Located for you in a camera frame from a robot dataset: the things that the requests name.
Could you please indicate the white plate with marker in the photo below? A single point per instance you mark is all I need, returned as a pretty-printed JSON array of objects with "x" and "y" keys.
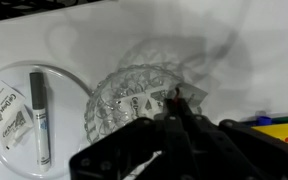
[{"x": 66, "y": 97}]

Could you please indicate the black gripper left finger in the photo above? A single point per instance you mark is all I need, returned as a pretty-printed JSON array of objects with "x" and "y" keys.
[{"x": 163, "y": 143}]

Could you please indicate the clear cut-glass bowl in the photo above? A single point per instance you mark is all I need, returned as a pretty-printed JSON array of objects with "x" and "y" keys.
[{"x": 122, "y": 97}]

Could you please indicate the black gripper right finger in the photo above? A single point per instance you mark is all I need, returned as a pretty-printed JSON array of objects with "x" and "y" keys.
[{"x": 235, "y": 151}]

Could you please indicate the white grey-capped marker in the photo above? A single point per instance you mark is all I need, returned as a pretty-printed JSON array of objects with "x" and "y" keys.
[{"x": 38, "y": 98}]

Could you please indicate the white sauce packet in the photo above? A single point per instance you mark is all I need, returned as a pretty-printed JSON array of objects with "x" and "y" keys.
[{"x": 192, "y": 95}]

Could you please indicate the white sugar packet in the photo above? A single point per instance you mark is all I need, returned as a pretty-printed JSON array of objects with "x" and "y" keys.
[
  {"x": 10, "y": 101},
  {"x": 15, "y": 127}
]

